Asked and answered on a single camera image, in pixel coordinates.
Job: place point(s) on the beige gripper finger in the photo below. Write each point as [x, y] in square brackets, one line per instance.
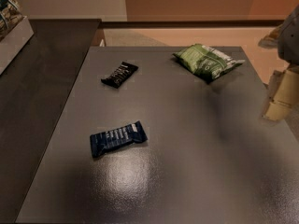
[283, 93]

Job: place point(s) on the green jalapeno chip bag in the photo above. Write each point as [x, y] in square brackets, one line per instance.
[206, 62]

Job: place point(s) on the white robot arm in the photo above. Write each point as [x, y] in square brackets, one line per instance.
[288, 40]

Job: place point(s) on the black rxbar chocolate bar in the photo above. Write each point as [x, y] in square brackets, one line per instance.
[121, 74]

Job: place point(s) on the blue rxbar snack bar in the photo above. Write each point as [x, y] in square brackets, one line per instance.
[104, 142]

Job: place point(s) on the white snack display box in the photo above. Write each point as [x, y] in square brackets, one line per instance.
[14, 41]

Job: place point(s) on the snack packets in box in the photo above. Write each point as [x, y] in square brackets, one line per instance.
[10, 16]

